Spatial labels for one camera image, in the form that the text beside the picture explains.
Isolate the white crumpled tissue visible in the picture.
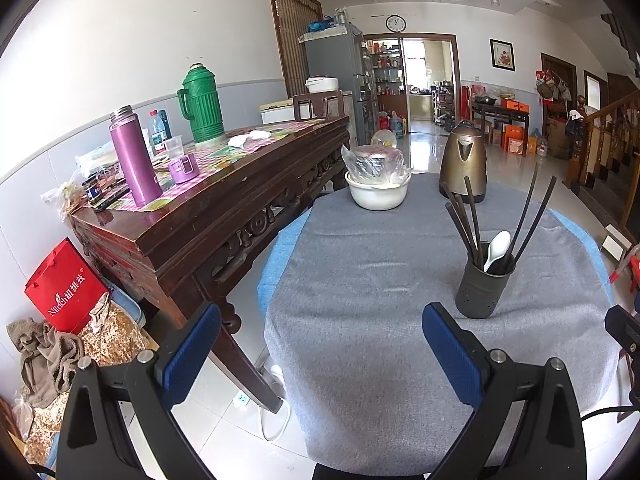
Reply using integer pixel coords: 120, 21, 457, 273
227, 130, 272, 148

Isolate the brown crumpled towel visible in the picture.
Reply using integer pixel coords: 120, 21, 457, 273
6, 317, 86, 408

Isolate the small white stool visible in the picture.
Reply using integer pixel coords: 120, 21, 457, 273
600, 225, 633, 261

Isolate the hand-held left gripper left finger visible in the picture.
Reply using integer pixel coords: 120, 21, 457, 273
55, 301, 223, 480

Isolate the wooden stair railing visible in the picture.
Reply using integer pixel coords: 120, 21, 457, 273
562, 87, 640, 231

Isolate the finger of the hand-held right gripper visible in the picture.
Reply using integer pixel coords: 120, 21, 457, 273
604, 305, 640, 361

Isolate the wooden lattice door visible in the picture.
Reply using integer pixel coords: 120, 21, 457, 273
267, 0, 323, 101

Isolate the bronze electric kettle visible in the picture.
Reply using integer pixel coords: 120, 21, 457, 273
439, 120, 488, 204

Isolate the white plastic spoon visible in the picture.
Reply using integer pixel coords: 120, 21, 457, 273
482, 230, 512, 275

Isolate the green thermos jug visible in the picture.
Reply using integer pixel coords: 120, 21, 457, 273
176, 63, 226, 143

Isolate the grey table cloth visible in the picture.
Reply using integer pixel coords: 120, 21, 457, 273
265, 172, 621, 466

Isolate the dark wooden console table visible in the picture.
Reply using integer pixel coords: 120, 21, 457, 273
470, 97, 531, 136

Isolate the clear water bottle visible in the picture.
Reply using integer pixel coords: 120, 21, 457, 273
148, 109, 167, 155

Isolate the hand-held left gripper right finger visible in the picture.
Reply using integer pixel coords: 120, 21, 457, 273
421, 301, 588, 480

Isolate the white power strip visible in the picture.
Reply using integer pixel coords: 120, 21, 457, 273
234, 364, 292, 442

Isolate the blue table cloth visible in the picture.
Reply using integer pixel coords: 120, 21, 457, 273
256, 207, 617, 311

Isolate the carved dark wooden side table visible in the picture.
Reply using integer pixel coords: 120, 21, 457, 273
70, 115, 351, 413

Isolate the framed wall picture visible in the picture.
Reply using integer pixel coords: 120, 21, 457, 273
489, 38, 516, 72

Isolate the white ceramic bowl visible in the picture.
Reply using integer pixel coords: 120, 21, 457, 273
345, 170, 412, 211

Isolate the orange carton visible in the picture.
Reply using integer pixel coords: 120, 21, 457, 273
502, 125, 526, 156

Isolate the red gift bag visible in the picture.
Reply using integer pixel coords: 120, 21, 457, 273
25, 237, 110, 333

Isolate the purple flask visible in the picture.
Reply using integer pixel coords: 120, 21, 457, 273
110, 106, 163, 206

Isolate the dark grey utensil holder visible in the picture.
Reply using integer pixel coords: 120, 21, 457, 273
455, 241, 517, 320

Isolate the grey refrigerator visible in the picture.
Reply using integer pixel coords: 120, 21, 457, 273
300, 22, 381, 148

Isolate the small purple cup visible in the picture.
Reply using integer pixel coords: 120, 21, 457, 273
168, 155, 200, 185

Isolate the small white cabinet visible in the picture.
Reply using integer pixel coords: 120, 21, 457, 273
259, 100, 296, 125

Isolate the red plastic stool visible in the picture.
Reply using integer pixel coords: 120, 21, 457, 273
609, 252, 640, 293

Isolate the dark wooden chair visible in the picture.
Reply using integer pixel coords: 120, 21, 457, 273
292, 91, 346, 122

